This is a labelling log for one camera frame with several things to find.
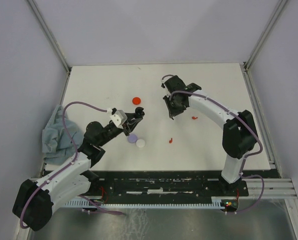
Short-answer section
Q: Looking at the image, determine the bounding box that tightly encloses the purple earbud charging case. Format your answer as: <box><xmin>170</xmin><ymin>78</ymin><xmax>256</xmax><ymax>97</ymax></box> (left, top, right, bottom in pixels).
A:
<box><xmin>127</xmin><ymin>133</ymin><xmax>138</xmax><ymax>144</ymax></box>

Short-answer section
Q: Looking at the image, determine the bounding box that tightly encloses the white earbud charging case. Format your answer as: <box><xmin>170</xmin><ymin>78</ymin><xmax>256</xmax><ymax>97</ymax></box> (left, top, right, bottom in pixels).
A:
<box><xmin>135</xmin><ymin>139</ymin><xmax>146</xmax><ymax>148</ymax></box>

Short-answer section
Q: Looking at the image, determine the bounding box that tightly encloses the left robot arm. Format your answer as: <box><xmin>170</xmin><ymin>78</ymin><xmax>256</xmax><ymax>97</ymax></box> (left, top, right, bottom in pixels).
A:
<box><xmin>12</xmin><ymin>107</ymin><xmax>145</xmax><ymax>231</ymax></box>

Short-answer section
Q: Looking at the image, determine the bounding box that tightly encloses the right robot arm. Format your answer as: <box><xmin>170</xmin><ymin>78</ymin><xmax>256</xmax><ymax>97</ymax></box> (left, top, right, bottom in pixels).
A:
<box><xmin>161</xmin><ymin>74</ymin><xmax>263</xmax><ymax>196</ymax></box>

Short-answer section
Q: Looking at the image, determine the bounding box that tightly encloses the orange earbud charging case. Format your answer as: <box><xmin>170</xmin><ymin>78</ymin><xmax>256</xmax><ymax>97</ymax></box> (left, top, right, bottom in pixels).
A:
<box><xmin>132</xmin><ymin>97</ymin><xmax>142</xmax><ymax>105</ymax></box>

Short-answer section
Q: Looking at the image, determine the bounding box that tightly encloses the light blue cloth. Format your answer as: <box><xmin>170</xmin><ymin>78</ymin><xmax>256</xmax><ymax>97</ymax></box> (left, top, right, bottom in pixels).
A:
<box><xmin>42</xmin><ymin>105</ymin><xmax>84</xmax><ymax>166</ymax></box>

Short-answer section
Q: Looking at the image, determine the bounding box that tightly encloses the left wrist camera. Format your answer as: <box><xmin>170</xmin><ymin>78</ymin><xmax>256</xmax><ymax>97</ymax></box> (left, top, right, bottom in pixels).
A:
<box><xmin>106</xmin><ymin>108</ymin><xmax>128</xmax><ymax>129</ymax></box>

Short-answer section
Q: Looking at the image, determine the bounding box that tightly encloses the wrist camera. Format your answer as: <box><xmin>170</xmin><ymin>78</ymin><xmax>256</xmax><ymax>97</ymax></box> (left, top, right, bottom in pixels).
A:
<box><xmin>106</xmin><ymin>108</ymin><xmax>128</xmax><ymax>129</ymax></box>
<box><xmin>160</xmin><ymin>79</ymin><xmax>170</xmax><ymax>96</ymax></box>

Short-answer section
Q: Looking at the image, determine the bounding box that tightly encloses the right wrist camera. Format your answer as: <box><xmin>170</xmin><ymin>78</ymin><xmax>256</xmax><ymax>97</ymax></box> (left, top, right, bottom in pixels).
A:
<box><xmin>160</xmin><ymin>79</ymin><xmax>170</xmax><ymax>96</ymax></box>

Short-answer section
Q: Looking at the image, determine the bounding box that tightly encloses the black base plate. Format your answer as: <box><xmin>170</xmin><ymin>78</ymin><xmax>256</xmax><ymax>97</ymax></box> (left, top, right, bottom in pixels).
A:
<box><xmin>85</xmin><ymin>170</ymin><xmax>249</xmax><ymax>201</ymax></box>

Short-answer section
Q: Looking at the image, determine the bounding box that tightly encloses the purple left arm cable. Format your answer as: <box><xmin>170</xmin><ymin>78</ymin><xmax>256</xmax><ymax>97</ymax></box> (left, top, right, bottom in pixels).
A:
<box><xmin>20</xmin><ymin>101</ymin><xmax>114</xmax><ymax>230</ymax></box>

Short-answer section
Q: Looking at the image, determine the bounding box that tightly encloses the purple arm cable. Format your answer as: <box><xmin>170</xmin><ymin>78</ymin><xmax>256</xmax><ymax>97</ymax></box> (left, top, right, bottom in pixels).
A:
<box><xmin>160</xmin><ymin>74</ymin><xmax>266</xmax><ymax>216</ymax></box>
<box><xmin>20</xmin><ymin>101</ymin><xmax>114</xmax><ymax>230</ymax></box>

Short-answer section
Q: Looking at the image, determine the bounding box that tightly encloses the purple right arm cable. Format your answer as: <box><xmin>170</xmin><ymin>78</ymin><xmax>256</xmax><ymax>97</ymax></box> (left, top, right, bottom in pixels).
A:
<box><xmin>160</xmin><ymin>74</ymin><xmax>266</xmax><ymax>216</ymax></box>

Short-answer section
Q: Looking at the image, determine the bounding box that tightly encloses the white cable duct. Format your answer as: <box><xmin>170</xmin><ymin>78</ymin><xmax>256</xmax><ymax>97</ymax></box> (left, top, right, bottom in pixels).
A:
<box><xmin>61</xmin><ymin>195</ymin><xmax>227</xmax><ymax>208</ymax></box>

